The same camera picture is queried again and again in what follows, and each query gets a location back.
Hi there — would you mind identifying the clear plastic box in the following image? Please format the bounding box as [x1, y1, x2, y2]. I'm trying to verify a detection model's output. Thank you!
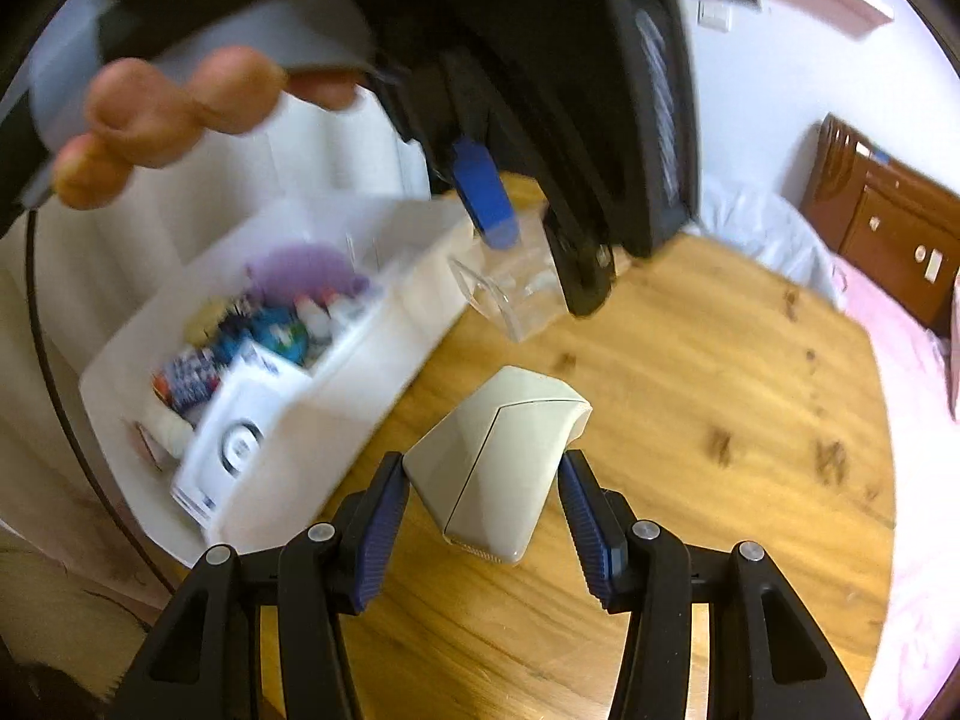
[449, 203, 566, 343]

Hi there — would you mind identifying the purple plush toy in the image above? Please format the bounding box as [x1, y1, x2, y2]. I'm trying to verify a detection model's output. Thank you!
[245, 242, 371, 341]

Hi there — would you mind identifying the cream white angular device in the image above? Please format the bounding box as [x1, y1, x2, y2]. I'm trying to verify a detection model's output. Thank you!
[404, 366, 592, 564]

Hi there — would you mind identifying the blue drawstring pouch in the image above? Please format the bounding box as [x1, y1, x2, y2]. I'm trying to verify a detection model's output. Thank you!
[210, 305, 309, 366]

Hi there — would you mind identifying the white blue-print box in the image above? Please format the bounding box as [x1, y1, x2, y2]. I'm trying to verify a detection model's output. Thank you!
[171, 341, 311, 530]

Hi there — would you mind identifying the round gold compact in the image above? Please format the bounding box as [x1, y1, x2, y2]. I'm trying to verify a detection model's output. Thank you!
[184, 298, 229, 348]

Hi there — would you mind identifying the white cream tube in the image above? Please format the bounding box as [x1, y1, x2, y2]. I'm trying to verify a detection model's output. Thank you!
[140, 395, 194, 460]

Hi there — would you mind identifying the person's left hand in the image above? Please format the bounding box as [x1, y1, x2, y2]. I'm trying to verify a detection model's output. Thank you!
[52, 46, 363, 210]

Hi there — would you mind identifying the grey white bundled cloth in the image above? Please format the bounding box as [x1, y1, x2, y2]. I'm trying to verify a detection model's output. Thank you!
[683, 174, 843, 309]

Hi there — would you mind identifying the wooden table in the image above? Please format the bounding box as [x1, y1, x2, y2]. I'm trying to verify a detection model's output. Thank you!
[257, 170, 898, 720]

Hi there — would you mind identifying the white plastic storage bin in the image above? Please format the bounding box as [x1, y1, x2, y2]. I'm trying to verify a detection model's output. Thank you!
[80, 193, 472, 566]

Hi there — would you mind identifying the blue red snack packet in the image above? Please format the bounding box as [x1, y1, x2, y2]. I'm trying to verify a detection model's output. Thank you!
[151, 348, 221, 415]

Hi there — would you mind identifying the brown wooden headboard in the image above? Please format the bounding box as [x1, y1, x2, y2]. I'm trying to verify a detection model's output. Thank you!
[800, 114, 958, 337]

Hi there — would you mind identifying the pink bed sheet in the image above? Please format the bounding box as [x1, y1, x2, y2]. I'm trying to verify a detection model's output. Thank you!
[833, 257, 958, 718]

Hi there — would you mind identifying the white wall switch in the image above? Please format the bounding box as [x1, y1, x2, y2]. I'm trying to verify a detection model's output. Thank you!
[697, 0, 732, 34]

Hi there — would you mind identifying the black cable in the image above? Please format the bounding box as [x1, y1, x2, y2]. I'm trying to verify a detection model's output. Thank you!
[22, 208, 179, 598]

